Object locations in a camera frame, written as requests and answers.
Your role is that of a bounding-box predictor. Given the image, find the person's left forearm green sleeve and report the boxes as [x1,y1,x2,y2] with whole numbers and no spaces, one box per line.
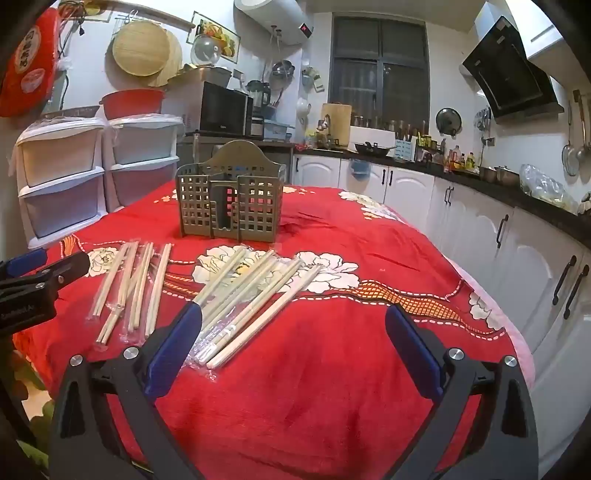
[14,357,56,464]

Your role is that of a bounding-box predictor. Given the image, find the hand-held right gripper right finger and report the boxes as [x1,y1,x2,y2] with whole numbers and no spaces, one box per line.
[385,304,541,480]

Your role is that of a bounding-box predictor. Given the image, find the dark wall-hung pot lid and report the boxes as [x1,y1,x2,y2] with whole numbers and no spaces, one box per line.
[435,107,463,138]

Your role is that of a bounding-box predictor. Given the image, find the black range hood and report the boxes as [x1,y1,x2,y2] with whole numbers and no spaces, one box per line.
[462,16,565,120]

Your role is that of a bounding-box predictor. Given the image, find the red plastic basin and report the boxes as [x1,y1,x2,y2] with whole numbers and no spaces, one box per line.
[99,89,165,119]

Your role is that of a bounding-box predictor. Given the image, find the fruit wall poster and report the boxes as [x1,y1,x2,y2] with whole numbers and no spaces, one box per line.
[191,11,238,60]
[58,0,112,21]

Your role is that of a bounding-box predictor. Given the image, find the red shopping bag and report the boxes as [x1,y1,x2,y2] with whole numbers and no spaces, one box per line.
[0,8,63,117]

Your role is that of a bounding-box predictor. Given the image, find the blender jug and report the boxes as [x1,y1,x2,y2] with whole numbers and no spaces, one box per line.
[246,80,271,109]

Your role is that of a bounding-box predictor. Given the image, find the red floral blanket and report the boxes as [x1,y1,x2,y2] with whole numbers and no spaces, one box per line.
[14,182,536,480]

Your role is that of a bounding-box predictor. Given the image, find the grey plastic utensil basket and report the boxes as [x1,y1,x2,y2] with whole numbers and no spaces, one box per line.
[175,140,287,243]

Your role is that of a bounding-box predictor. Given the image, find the white water heater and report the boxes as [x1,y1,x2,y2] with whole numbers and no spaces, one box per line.
[233,0,315,47]

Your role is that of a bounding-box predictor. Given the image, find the white kitchen cabinets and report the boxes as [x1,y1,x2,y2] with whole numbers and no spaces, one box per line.
[291,154,591,467]

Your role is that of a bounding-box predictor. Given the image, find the wicker tray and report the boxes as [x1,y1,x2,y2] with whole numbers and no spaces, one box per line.
[44,105,101,120]

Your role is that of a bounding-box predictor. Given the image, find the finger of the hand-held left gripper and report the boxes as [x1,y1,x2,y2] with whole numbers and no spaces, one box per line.
[0,249,49,278]
[28,251,91,296]

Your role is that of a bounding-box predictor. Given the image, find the hanging strainer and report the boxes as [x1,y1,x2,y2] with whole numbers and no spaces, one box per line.
[562,99,581,177]

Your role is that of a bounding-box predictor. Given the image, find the black power cable bundle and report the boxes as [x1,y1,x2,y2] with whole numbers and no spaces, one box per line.
[58,0,90,51]

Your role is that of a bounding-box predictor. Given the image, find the pile of chopsticks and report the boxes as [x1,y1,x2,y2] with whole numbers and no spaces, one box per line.
[88,240,174,354]
[182,246,324,381]

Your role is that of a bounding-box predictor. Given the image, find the white plastic drawer unit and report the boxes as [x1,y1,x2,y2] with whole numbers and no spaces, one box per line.
[16,117,108,250]
[104,114,184,214]

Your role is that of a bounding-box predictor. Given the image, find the wooden cutting board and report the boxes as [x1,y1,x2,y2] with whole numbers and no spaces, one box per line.
[321,103,352,149]

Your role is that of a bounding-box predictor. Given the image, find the glass pot lid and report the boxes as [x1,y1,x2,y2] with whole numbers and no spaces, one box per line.
[191,34,228,68]

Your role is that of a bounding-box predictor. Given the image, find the row of condiment bottles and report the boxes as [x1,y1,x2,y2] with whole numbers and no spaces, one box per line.
[441,144,479,175]

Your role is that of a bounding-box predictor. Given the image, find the dark window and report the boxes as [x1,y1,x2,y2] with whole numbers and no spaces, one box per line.
[329,15,431,126]

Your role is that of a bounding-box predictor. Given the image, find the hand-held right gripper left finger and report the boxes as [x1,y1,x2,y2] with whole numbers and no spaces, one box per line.
[48,302,204,480]

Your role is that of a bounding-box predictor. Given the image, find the black wok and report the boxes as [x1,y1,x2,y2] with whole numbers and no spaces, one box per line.
[354,142,398,158]

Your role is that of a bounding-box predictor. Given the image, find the round bamboo tray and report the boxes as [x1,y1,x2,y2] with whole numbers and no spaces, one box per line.
[112,20,172,78]

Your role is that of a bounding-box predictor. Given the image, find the long wooden rolling pin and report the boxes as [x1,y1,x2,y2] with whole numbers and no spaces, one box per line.
[99,0,195,29]

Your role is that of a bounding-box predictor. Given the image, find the blue hanging bag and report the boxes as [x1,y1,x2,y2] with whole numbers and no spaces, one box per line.
[349,158,373,182]

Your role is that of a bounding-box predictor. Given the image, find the steel baking pan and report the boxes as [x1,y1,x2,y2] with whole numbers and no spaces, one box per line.
[185,66,232,88]

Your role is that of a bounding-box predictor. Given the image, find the row of glass jars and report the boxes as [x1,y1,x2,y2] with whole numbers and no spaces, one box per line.
[351,114,430,132]

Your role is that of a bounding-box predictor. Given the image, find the silver microwave oven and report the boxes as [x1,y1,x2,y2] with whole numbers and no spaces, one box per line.
[198,82,254,138]

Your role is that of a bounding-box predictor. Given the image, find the clear plastic bag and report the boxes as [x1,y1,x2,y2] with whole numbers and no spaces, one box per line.
[519,164,579,214]

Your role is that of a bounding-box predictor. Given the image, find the round bamboo mat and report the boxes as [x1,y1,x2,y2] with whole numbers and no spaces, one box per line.
[148,30,184,88]

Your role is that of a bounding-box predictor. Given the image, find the hanging steel pot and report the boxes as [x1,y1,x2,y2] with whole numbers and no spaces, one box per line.
[270,60,296,92]

